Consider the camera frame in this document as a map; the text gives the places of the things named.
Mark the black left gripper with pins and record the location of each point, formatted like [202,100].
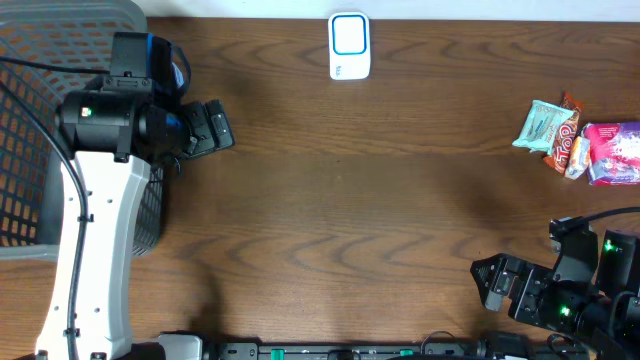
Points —
[201,130]

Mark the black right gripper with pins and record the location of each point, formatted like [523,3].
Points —
[523,288]

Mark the orange brown snack bag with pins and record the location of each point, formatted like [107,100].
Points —
[558,157]

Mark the teal snack wrapper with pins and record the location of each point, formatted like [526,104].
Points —
[541,126]

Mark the orange tissue pack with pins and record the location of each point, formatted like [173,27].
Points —
[579,159]

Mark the red purple pad package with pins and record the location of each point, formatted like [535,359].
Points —
[614,153]

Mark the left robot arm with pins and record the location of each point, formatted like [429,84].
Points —
[114,135]

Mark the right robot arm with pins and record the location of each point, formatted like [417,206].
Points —
[609,325]

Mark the grey plastic mesh basket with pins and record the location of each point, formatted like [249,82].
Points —
[53,47]

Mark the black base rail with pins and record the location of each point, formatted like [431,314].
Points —
[434,350]

